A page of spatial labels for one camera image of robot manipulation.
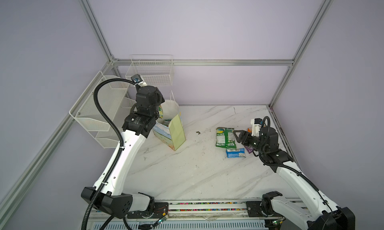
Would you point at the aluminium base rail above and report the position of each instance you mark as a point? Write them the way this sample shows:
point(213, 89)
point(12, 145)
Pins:
point(208, 215)

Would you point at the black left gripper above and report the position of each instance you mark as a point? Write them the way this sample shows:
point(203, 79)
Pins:
point(160, 99)

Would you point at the white mesh wall shelf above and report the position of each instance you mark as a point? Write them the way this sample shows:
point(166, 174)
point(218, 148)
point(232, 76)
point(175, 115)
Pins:
point(115, 102)

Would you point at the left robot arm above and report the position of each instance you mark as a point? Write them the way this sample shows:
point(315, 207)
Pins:
point(107, 193)

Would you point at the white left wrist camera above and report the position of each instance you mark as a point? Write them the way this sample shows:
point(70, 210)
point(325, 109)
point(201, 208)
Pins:
point(138, 81)

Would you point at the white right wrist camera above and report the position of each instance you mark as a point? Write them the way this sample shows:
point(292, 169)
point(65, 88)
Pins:
point(257, 124)

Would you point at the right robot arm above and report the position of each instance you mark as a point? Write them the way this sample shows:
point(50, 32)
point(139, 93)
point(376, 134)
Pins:
point(320, 213)

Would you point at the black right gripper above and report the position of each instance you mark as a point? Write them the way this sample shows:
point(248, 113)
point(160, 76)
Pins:
point(243, 133)

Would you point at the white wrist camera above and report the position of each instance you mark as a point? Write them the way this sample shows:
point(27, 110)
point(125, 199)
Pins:
point(138, 81)
point(257, 124)

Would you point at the small blue box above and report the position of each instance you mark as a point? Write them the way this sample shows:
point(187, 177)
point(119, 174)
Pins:
point(236, 153)

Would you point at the purple chocolate bar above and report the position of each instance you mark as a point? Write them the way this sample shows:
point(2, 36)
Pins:
point(249, 149)

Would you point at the yellow green snack packet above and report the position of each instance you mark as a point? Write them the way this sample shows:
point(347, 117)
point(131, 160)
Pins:
point(161, 112)

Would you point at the aluminium frame post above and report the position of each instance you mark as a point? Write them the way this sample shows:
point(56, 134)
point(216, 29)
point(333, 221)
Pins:
point(91, 17)

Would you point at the white green paper bag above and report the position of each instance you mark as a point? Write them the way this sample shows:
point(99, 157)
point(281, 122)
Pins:
point(170, 129)

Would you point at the right rear frame post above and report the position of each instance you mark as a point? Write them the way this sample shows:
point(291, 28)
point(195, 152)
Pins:
point(320, 14)

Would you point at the white wire wall basket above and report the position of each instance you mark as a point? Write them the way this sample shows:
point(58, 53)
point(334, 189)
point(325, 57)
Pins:
point(155, 70)

